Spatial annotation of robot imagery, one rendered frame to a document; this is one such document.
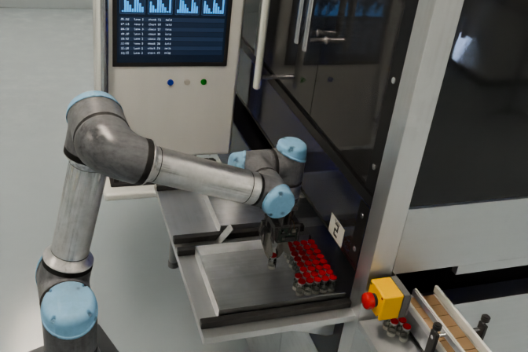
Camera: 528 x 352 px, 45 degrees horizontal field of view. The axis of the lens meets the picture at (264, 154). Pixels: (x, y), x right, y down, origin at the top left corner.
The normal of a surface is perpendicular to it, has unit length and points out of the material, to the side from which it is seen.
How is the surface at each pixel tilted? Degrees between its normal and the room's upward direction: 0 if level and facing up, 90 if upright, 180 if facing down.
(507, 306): 90
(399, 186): 90
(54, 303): 8
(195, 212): 0
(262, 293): 0
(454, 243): 90
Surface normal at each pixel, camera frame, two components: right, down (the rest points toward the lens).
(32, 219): 0.11, -0.87
